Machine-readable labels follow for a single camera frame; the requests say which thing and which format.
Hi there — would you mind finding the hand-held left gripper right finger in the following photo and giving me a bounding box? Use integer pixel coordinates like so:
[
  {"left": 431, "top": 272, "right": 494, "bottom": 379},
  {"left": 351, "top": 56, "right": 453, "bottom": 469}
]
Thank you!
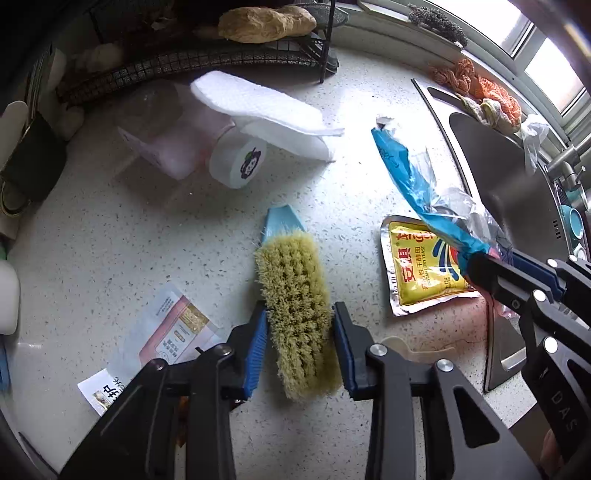
[{"left": 332, "top": 301, "right": 541, "bottom": 480}]

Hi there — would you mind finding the black utensil holder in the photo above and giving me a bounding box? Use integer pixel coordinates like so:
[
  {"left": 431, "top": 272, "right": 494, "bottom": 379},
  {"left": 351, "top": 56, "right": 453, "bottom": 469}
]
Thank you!
[{"left": 0, "top": 111, "right": 68, "bottom": 217}]

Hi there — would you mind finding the dried herb bunch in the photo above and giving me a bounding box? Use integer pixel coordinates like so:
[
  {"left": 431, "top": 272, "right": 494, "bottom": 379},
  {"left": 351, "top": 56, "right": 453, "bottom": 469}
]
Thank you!
[{"left": 407, "top": 4, "right": 469, "bottom": 49}]

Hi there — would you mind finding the blue plastic wrapper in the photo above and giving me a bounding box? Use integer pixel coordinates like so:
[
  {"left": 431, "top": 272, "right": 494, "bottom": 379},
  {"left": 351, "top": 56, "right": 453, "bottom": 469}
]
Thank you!
[{"left": 370, "top": 115, "right": 513, "bottom": 278}]

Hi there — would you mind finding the steel kitchen faucet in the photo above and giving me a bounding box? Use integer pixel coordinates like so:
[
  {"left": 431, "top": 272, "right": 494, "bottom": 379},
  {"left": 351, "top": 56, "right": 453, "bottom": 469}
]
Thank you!
[{"left": 545, "top": 143, "right": 591, "bottom": 195}]

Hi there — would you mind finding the white foam pad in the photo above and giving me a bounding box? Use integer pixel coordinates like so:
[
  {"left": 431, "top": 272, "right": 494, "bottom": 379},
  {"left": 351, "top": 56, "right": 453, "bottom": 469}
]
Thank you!
[{"left": 190, "top": 70, "right": 346, "bottom": 162}]

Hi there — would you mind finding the white window frame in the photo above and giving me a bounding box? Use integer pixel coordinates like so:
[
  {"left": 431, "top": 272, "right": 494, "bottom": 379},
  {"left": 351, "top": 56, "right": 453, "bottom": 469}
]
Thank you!
[{"left": 360, "top": 0, "right": 591, "bottom": 121}]

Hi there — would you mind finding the garlic bulb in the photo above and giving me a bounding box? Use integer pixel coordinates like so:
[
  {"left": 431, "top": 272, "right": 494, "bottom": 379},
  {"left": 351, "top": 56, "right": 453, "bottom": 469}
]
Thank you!
[
  {"left": 58, "top": 104, "right": 86, "bottom": 139},
  {"left": 74, "top": 44, "right": 123, "bottom": 70}
]

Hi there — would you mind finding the bread loaf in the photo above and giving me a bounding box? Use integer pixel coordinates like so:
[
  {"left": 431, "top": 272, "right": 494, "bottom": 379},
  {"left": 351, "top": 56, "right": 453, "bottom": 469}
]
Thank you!
[{"left": 218, "top": 6, "right": 318, "bottom": 44}]

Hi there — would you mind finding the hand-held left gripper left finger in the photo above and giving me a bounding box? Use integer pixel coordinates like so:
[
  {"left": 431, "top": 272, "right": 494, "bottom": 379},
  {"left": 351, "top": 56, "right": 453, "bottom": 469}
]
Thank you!
[{"left": 60, "top": 300, "right": 271, "bottom": 480}]

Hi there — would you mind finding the person's right hand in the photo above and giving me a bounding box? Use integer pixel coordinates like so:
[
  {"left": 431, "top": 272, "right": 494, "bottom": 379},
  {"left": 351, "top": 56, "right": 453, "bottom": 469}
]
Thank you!
[{"left": 540, "top": 429, "right": 566, "bottom": 467}]

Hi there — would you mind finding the white plastic spoon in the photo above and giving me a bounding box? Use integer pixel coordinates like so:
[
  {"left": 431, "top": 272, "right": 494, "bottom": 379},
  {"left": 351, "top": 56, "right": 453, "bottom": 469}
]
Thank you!
[{"left": 381, "top": 336, "right": 462, "bottom": 367}]

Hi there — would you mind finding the teal bowl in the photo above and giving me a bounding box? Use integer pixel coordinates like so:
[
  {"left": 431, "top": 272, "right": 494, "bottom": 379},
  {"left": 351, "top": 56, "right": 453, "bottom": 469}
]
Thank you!
[{"left": 558, "top": 203, "right": 585, "bottom": 241}]

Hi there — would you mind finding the white pink paper packet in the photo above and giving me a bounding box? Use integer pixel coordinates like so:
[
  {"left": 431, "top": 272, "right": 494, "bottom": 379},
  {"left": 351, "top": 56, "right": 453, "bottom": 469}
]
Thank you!
[{"left": 78, "top": 282, "right": 221, "bottom": 418}]

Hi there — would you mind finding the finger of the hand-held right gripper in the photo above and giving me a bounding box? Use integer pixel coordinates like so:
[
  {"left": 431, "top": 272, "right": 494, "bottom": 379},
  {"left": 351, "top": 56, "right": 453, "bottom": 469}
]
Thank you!
[
  {"left": 466, "top": 253, "right": 549, "bottom": 318},
  {"left": 512, "top": 249, "right": 574, "bottom": 302}
]

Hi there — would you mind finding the black wire rack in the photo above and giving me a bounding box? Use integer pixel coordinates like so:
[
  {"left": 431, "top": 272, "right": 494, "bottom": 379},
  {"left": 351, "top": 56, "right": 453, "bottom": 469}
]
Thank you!
[{"left": 55, "top": 0, "right": 340, "bottom": 107}]

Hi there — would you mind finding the yellow yeast packet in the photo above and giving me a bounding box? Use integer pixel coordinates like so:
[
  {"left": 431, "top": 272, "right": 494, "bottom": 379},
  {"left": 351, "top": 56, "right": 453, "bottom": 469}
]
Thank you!
[{"left": 381, "top": 215, "right": 485, "bottom": 317}]

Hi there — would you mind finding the beige dish cloth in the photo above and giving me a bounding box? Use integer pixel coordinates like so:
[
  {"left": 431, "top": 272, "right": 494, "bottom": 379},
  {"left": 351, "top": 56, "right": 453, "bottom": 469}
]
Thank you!
[{"left": 457, "top": 95, "right": 520, "bottom": 134}]

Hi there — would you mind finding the white jar with cartoon lid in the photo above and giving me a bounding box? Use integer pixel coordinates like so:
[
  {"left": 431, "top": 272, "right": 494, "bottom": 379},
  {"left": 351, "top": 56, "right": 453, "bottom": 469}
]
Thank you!
[{"left": 209, "top": 134, "right": 269, "bottom": 190}]

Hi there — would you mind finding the blue handled scrub brush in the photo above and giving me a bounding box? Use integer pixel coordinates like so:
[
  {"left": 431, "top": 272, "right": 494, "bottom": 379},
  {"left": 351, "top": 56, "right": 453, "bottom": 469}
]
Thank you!
[{"left": 254, "top": 204, "right": 343, "bottom": 401}]

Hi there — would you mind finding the orange knitted cloth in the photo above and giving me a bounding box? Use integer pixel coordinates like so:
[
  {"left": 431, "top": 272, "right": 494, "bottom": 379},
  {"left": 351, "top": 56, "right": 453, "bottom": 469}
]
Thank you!
[{"left": 429, "top": 58, "right": 522, "bottom": 125}]

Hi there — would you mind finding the white rice paddle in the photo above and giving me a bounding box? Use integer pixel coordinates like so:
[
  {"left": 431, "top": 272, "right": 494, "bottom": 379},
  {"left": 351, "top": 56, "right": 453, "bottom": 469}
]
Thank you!
[{"left": 2, "top": 100, "right": 29, "bottom": 134}]

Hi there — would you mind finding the white plastic bag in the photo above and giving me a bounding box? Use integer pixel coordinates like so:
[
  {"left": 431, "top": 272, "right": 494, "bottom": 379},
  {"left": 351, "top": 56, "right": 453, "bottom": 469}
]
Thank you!
[{"left": 519, "top": 114, "right": 550, "bottom": 175}]

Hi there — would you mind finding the stainless steel sink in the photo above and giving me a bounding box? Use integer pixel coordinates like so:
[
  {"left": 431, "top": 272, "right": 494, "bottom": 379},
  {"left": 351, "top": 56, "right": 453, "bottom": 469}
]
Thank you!
[{"left": 411, "top": 78, "right": 591, "bottom": 393}]

